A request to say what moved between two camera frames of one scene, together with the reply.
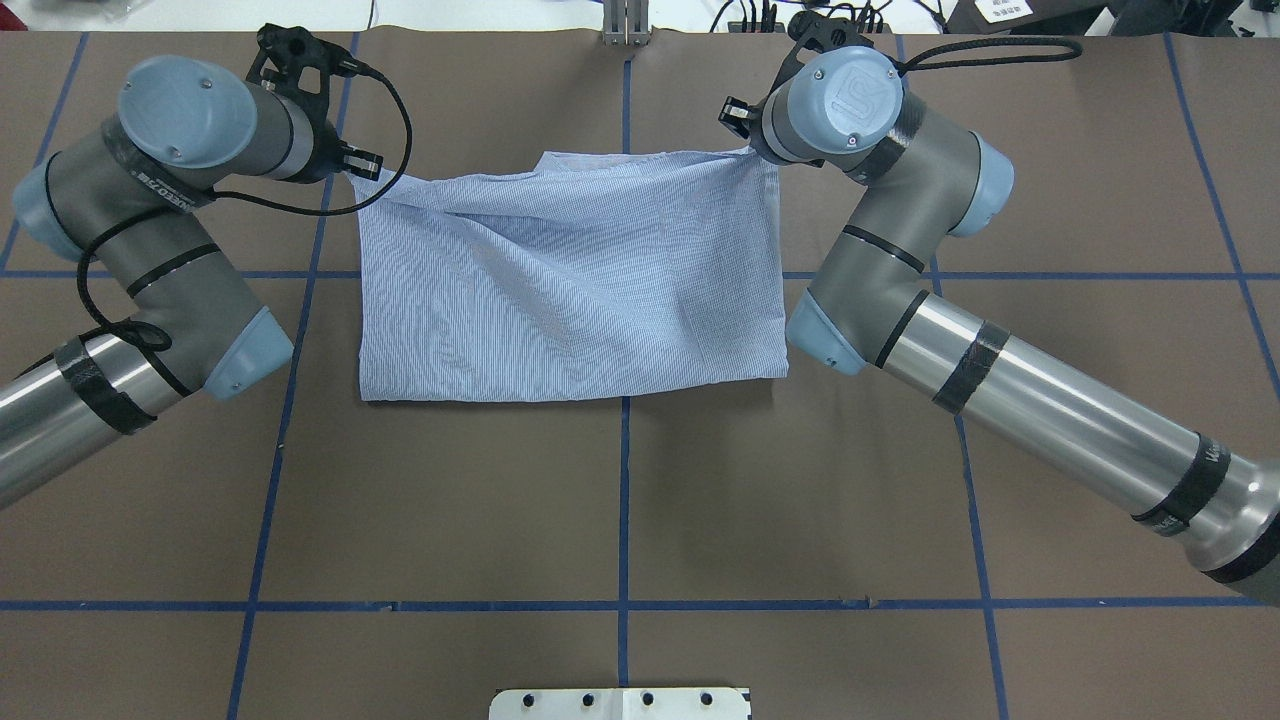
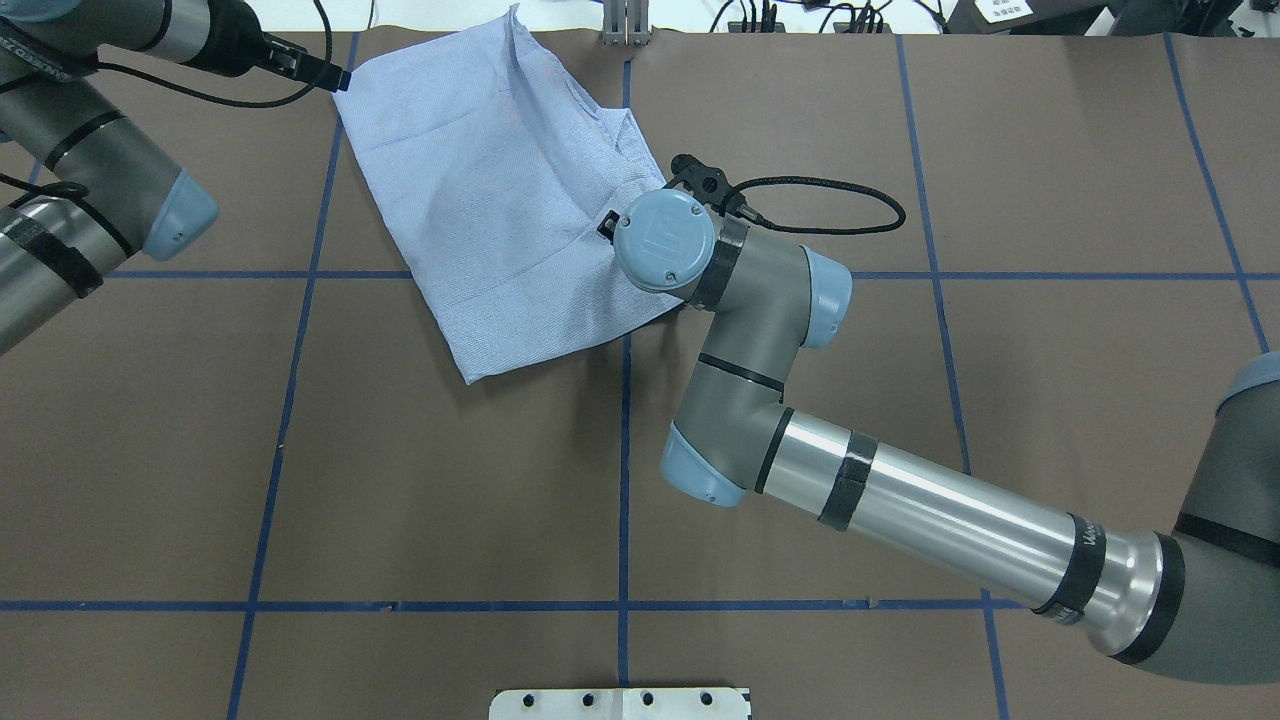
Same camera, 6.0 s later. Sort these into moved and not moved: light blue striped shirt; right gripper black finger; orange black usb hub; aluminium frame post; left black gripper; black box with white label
Moved: left black gripper; light blue striped shirt; right gripper black finger
Not moved: aluminium frame post; black box with white label; orange black usb hub
